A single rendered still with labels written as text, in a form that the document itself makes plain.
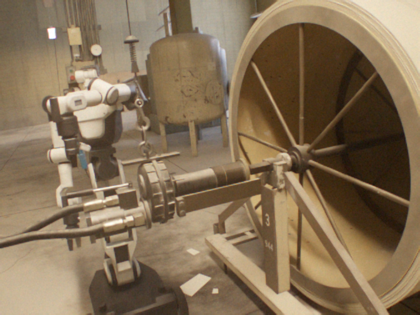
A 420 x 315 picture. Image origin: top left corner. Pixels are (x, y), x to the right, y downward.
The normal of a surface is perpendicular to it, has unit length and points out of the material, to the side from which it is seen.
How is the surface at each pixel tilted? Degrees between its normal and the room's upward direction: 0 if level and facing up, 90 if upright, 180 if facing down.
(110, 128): 92
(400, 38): 48
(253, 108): 106
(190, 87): 90
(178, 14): 90
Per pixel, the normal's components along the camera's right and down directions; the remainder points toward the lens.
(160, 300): 0.23, -0.56
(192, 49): 0.26, 0.20
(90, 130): 0.00, 0.13
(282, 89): 0.40, 0.57
